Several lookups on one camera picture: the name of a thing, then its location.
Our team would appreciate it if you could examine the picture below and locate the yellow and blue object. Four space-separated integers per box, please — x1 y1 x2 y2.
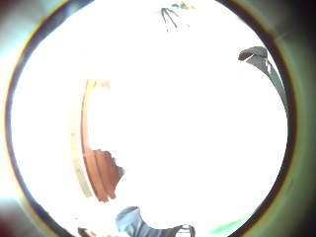
171 1 196 11

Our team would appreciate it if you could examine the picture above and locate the pale wooden door frame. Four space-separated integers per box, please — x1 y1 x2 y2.
69 78 97 198

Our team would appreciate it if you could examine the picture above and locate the black tripod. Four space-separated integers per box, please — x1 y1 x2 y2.
159 7 182 33

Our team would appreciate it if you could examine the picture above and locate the brown wooden door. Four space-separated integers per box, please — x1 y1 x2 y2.
81 79 126 203

